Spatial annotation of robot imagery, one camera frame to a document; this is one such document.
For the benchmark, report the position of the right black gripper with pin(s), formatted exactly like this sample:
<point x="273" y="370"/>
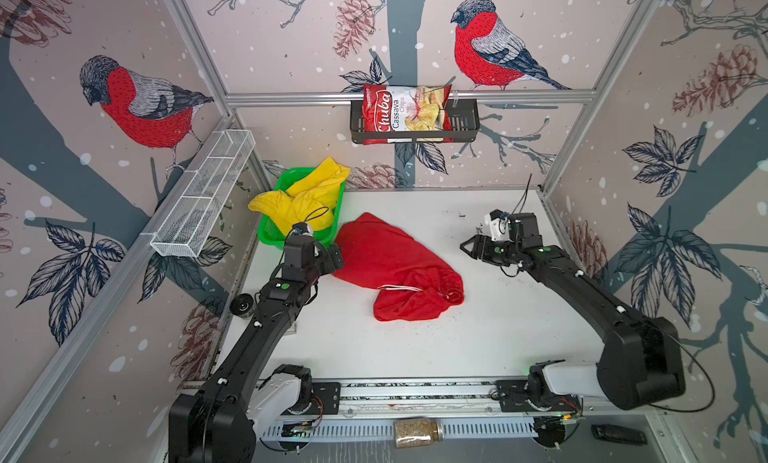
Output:
<point x="478" y="243"/>

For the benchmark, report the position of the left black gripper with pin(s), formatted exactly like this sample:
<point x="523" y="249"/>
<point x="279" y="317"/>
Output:
<point x="329" y="264"/>

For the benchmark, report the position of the red shorts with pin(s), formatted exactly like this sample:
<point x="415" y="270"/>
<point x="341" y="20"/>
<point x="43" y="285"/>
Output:
<point x="413" y="283"/>

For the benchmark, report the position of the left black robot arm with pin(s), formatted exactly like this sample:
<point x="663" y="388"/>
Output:
<point x="224" y="419"/>

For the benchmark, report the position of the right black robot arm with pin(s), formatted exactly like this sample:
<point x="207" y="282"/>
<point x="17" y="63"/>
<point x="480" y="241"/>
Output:
<point x="641" y="360"/>

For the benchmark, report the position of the yellow shorts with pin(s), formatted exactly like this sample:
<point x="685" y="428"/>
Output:
<point x="304" y="195"/>

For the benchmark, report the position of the green plastic basket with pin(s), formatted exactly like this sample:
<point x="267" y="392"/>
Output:
<point x="269" y="233"/>

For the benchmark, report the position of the black-capped white bottle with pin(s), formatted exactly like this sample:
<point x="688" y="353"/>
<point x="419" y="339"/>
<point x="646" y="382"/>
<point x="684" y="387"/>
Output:
<point x="243" y="305"/>

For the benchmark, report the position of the red Chuba chips bag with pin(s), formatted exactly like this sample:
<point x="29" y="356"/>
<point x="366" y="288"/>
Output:
<point x="389" y="109"/>

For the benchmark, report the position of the glass jar of grains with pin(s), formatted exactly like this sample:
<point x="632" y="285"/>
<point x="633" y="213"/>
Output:
<point x="417" y="432"/>

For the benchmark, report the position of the black remote device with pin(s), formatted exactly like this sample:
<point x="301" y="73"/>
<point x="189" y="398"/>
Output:
<point x="618" y="434"/>

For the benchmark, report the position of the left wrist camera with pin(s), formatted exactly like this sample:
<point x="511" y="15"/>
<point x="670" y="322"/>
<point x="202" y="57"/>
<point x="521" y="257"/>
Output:
<point x="301" y="229"/>

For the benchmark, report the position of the white wire mesh basket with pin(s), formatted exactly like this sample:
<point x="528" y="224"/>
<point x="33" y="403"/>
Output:
<point x="192" y="217"/>

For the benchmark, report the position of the black wall shelf basket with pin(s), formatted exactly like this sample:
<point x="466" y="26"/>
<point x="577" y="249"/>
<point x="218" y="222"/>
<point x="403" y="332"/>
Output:
<point x="462" y="115"/>

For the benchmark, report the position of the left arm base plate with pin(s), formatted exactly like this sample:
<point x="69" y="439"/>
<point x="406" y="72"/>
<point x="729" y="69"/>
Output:
<point x="325" y="399"/>

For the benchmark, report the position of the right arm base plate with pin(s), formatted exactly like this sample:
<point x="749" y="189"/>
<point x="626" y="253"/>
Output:
<point x="519" y="395"/>

